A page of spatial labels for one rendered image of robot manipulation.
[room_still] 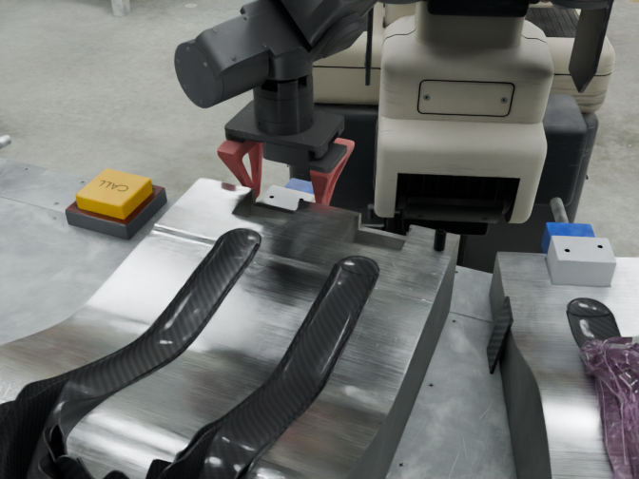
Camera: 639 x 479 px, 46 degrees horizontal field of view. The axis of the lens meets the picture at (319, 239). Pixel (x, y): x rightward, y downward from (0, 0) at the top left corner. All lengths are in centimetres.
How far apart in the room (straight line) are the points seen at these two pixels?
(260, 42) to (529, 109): 49
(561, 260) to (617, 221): 169
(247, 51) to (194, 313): 21
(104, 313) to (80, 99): 243
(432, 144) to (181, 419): 62
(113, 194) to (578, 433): 54
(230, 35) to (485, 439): 38
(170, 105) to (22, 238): 205
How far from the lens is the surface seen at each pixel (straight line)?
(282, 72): 68
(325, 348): 57
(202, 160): 252
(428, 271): 63
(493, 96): 102
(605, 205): 243
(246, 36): 63
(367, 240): 70
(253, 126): 73
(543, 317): 66
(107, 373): 54
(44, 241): 85
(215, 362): 56
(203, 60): 63
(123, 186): 85
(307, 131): 72
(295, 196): 78
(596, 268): 69
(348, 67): 127
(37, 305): 77
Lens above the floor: 129
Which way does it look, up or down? 37 degrees down
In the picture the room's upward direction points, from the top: straight up
